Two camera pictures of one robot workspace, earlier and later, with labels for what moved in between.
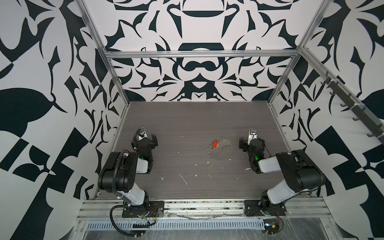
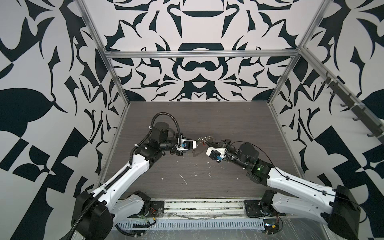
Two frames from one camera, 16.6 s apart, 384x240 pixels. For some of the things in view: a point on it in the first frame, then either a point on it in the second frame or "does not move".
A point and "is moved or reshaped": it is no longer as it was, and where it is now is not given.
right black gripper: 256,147 to 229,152
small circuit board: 271,225 does not move
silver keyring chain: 209,149 is moved or reshaped
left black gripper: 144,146 to 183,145
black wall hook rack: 359,111 does not move
